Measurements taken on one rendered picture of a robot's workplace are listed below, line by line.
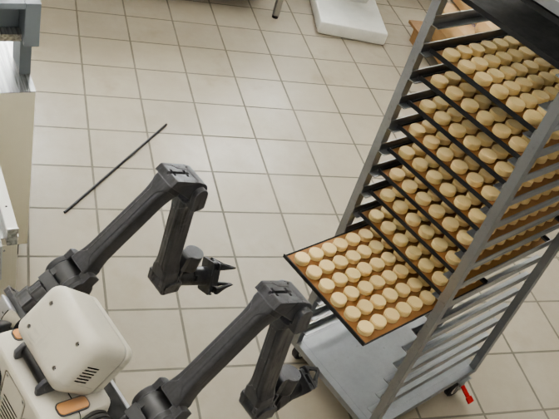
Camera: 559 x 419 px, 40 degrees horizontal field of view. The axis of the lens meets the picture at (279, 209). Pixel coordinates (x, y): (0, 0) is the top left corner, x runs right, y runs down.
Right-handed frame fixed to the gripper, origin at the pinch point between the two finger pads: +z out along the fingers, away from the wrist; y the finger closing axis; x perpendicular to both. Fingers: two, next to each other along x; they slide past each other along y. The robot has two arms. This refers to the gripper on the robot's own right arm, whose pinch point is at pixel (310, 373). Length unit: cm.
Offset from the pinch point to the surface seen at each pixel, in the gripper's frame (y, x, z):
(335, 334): 49, 0, 85
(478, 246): -46, -8, 38
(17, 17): 39, -146, 2
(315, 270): 2.4, -24.9, 29.6
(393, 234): -14, -23, 56
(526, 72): -77, -45, 57
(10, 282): 56, -65, -34
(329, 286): -0.5, -18.4, 28.1
